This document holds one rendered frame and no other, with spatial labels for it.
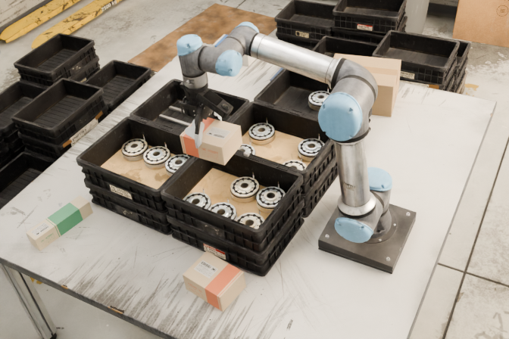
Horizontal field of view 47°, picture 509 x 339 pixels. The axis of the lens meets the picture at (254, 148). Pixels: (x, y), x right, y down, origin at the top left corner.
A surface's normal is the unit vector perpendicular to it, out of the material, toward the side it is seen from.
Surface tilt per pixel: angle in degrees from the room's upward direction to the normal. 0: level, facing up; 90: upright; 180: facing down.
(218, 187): 0
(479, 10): 75
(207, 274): 0
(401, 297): 0
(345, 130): 84
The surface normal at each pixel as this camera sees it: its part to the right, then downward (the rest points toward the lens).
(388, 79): -0.09, -0.77
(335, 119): -0.48, 0.51
